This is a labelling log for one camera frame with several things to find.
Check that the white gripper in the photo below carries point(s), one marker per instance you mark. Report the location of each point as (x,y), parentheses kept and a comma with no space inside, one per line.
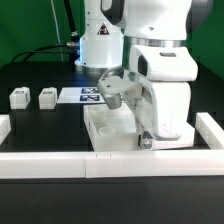
(164,73)

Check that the white square table top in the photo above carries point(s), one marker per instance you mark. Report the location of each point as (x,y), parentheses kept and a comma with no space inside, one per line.
(118,130)

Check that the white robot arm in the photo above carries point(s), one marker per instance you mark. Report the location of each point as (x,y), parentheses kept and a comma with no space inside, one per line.
(153,23)

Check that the white U-shaped obstacle fence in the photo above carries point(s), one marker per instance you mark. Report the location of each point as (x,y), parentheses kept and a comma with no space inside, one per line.
(119,164)

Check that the white marker sheet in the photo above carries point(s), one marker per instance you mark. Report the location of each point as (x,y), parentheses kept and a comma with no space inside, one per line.
(83,95)

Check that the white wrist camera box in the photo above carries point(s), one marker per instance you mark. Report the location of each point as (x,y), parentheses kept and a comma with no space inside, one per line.
(111,89)

